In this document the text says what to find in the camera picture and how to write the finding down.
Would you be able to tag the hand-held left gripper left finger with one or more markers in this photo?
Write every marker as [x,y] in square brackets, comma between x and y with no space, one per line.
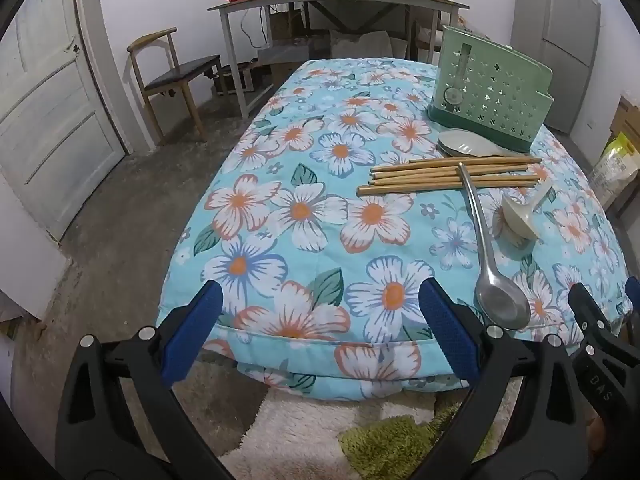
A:
[200,330]

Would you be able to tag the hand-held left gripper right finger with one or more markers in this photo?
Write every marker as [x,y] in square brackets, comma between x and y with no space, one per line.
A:
[450,330]

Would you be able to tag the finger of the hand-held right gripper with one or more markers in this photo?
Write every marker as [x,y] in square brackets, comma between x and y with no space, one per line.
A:
[632,300]
[582,305]

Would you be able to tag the metal spoon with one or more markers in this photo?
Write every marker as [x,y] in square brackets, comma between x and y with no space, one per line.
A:
[502,305]

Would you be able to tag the bundle of wooden chopsticks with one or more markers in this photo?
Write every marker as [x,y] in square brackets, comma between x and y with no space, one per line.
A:
[425,180]

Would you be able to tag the white plastic rice paddle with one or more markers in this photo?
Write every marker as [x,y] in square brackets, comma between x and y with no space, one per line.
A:
[465,142]

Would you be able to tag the green plastic utensil holder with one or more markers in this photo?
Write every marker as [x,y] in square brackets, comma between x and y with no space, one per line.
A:
[490,90]

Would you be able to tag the yellow-green rice sack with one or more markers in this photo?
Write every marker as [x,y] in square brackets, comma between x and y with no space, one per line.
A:
[615,170]

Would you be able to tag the green shaggy rug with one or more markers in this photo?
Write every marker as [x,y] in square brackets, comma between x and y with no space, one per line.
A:
[390,450]

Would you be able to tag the white shaggy rug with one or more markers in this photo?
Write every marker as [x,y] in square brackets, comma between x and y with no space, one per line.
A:
[290,435]

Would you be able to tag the floral blue blanket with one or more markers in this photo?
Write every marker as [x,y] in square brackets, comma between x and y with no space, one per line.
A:
[300,210]

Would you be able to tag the cardboard box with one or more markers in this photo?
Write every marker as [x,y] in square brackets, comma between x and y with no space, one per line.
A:
[287,25]
[627,120]

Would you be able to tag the wooden chair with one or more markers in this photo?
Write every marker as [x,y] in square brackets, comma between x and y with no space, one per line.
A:
[180,70]

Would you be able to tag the white door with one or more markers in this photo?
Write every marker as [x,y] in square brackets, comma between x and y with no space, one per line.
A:
[50,110]

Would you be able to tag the grey fridge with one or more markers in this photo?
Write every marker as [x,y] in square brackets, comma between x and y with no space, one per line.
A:
[565,35]

